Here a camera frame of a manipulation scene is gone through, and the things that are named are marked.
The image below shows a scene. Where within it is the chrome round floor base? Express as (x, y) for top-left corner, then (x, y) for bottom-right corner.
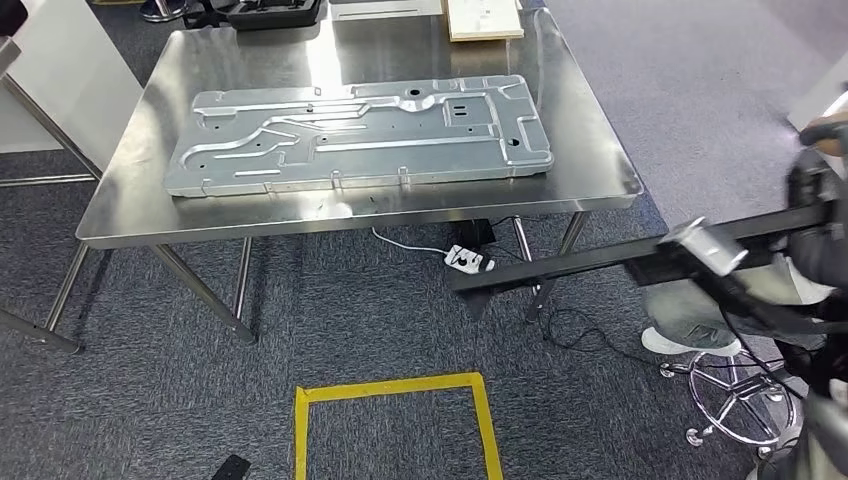
(139, 0), (190, 23)

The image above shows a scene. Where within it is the black power adapter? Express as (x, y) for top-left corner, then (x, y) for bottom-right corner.
(453, 220), (497, 248)

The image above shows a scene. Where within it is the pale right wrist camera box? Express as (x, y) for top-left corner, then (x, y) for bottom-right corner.
(659, 217), (750, 278)

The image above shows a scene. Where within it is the tan edged white box lid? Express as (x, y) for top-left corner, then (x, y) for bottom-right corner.
(445, 0), (525, 42)

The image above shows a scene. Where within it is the person's left hand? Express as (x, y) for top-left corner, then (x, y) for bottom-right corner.
(804, 109), (848, 157)

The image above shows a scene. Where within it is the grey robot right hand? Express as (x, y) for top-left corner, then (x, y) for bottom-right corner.
(784, 148), (848, 291)

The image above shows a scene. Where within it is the black robot body part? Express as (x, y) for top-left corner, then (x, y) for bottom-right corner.
(211, 454), (252, 480)

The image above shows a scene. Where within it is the white side panel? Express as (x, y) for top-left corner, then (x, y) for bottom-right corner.
(0, 0), (145, 175)

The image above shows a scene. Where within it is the small black round controller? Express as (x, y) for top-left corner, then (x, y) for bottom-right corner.
(798, 122), (848, 147)

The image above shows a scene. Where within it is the person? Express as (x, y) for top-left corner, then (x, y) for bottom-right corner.
(641, 66), (848, 359)

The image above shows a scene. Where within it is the white flat box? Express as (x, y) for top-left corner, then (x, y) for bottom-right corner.
(329, 0), (444, 22)

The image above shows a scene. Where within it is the long black plastic part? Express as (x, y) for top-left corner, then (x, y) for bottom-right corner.
(447, 200), (837, 296)

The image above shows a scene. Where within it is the white power cable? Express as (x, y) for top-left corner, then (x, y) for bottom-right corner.
(370, 227), (452, 256)

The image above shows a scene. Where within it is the stamped grey metal panel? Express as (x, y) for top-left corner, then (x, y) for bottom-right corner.
(163, 74), (555, 199)

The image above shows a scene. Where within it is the chrome stool black seat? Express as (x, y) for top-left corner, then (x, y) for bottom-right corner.
(659, 347), (796, 462)

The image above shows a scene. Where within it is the steel side table frame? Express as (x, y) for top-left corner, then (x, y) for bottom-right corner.
(0, 36), (105, 356)

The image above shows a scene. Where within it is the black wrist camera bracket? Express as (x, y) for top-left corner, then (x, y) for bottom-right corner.
(688, 264), (848, 336)

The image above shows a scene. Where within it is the stainless steel workbench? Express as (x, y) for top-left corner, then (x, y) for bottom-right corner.
(74, 6), (645, 346)

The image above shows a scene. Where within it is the white power strip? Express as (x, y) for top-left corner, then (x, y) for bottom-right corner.
(443, 245), (496, 275)

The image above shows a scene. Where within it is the black foam case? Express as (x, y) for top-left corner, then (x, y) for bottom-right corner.
(225, 0), (323, 31)

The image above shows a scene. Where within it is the yellow floor tape square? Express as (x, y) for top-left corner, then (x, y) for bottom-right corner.
(294, 372), (505, 480)

